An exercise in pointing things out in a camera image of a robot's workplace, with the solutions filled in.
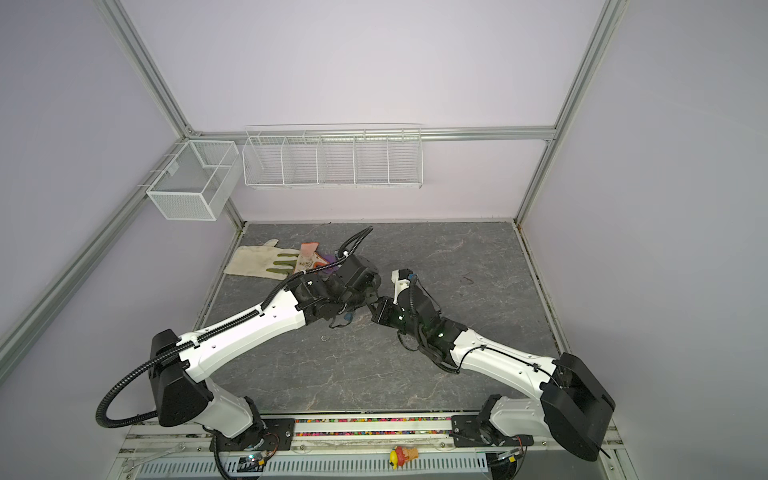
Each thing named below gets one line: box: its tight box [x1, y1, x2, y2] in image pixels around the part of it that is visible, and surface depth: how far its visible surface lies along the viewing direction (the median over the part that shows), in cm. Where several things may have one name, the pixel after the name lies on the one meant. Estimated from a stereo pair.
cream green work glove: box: [224, 239, 301, 280], surface depth 111 cm
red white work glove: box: [293, 242, 330, 275], surface depth 110 cm
